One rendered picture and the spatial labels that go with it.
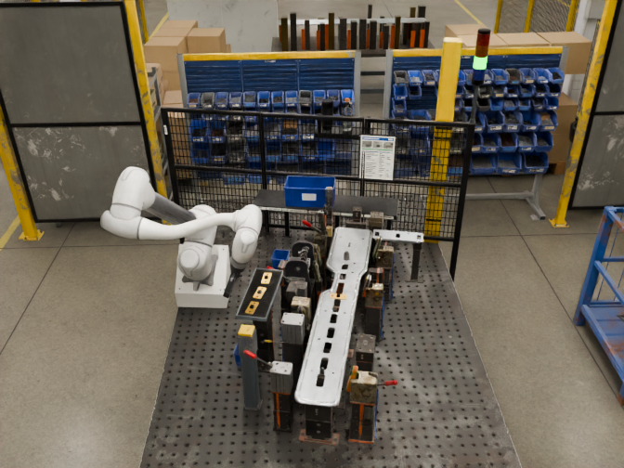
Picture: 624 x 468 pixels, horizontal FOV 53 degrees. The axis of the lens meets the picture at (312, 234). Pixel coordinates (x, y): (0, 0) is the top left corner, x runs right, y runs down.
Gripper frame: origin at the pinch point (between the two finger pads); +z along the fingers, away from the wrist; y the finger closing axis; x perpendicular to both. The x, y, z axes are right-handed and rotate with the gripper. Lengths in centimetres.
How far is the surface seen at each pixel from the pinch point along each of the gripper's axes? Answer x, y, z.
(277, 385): -38, -49, -17
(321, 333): -49, -14, -14
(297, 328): -36.6, -21.1, -21.1
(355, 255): -54, 51, 1
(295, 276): -27.4, 14.3, -8.6
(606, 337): -232, 102, 35
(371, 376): -71, -38, -36
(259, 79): 60, 239, 65
